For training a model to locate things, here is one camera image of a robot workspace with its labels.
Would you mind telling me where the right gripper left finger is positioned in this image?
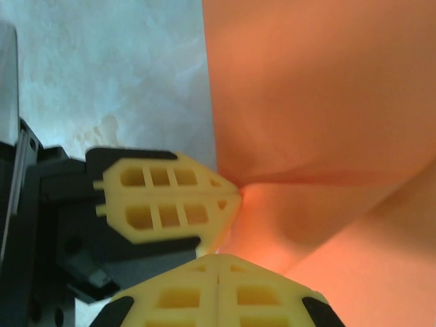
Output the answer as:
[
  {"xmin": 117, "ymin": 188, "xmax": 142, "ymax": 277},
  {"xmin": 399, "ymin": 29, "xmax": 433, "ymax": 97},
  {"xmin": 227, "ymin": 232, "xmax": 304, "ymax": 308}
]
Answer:
[{"xmin": 90, "ymin": 253, "xmax": 219, "ymax": 327}]

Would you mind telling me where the orange square paper sheet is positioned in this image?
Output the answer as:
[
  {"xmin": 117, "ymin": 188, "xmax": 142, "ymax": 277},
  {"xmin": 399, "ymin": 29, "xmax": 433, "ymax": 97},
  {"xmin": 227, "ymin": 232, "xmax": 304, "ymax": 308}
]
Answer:
[{"xmin": 202, "ymin": 0, "xmax": 436, "ymax": 327}]

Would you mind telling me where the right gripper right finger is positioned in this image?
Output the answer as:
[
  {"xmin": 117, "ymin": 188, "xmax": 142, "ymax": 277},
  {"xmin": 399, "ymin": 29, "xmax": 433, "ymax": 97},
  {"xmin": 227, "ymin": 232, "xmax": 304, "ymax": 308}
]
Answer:
[{"xmin": 217, "ymin": 253, "xmax": 345, "ymax": 327}]

